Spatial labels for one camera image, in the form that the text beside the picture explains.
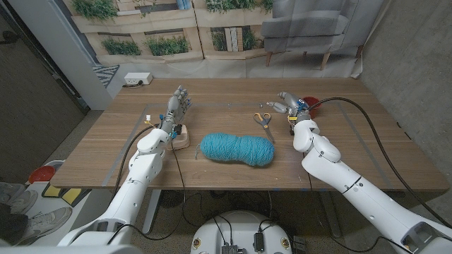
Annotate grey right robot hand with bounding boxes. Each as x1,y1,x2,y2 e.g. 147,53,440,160
266,91,312,124

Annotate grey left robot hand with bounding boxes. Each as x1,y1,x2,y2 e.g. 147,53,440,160
160,85,193,132

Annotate orange handled scissors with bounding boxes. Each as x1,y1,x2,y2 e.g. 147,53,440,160
253,112,275,144

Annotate red plastic cup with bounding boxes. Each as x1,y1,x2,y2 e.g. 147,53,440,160
302,96,322,119

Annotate teal yarn skein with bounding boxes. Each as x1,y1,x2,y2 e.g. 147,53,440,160
195,132,275,167

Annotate light wooden block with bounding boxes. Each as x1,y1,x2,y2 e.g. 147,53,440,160
166,123,191,152

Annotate white power strip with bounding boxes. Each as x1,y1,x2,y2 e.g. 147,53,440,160
124,72,154,86

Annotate printed room backdrop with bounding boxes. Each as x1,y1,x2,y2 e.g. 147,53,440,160
63,0,384,79

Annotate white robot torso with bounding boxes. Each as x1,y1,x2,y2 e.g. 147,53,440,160
190,210,293,254

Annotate black adapter on torso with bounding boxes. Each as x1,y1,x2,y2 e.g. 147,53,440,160
253,231,265,253

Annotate red bowl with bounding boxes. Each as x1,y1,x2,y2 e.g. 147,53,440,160
28,165,57,185

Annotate grey sneaker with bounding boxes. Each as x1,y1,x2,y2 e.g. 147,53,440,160
0,182,38,215
16,207,73,245

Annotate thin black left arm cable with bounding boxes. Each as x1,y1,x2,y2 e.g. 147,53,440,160
105,137,186,246

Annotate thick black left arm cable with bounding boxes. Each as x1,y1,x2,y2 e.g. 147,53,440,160
112,123,160,198

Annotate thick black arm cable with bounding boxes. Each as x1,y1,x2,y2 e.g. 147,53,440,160
112,123,160,198
309,97,452,229

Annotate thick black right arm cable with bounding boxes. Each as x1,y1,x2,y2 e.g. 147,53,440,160
309,97,452,229

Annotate black wall hook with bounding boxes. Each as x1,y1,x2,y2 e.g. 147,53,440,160
0,30,20,45

